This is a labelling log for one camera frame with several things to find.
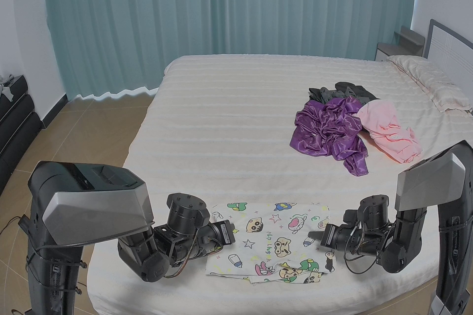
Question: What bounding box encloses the purple satin garment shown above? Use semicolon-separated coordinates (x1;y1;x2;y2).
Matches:
289;97;369;177

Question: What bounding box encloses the bed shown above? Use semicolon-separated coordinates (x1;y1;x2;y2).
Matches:
86;19;473;315

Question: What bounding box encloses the cream pillow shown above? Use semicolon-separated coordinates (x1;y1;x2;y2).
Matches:
386;55;473;112

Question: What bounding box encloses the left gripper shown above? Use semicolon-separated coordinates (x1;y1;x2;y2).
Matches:
209;220;239;246

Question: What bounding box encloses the black chest of drawers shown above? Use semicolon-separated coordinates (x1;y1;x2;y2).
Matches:
0;75;42;196

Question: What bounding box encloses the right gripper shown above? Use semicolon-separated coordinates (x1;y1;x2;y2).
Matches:
320;224;359;252

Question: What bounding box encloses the black garment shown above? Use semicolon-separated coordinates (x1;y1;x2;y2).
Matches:
308;82;381;104

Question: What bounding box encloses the black cable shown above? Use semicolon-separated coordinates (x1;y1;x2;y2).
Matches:
26;219;156;270
344;232;379;274

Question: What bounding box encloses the grey white bedside table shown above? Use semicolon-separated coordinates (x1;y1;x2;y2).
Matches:
375;26;425;61

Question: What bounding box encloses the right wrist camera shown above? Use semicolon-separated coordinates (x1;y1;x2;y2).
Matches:
343;209;362;226

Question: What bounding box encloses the pink garment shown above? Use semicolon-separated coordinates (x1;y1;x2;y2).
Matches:
355;100;423;164

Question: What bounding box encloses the grey white cloth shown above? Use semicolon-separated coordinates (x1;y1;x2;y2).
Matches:
0;75;16;100

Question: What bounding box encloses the white printed pyjama top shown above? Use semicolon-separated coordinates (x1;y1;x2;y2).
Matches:
205;201;335;284

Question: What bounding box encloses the grey garment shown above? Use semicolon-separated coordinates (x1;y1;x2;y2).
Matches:
318;86;359;104

